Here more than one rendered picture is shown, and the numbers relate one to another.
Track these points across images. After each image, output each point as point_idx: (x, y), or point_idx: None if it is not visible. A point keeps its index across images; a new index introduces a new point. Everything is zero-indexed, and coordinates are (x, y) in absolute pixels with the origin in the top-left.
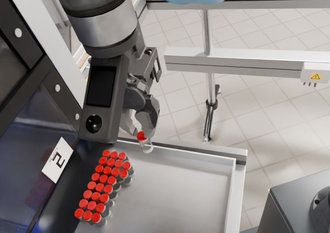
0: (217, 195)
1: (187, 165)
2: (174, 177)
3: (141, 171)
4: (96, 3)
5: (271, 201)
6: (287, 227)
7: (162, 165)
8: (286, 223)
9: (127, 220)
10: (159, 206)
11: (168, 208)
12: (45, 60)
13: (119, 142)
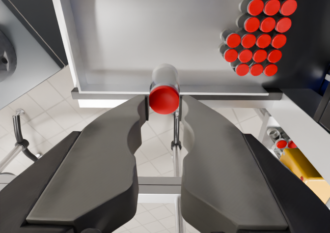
0: (93, 40)
1: (145, 74)
2: (158, 54)
3: (208, 54)
4: None
5: (64, 55)
6: (36, 28)
7: (179, 69)
8: (37, 32)
9: None
10: (167, 5)
11: (154, 5)
12: None
13: (252, 92)
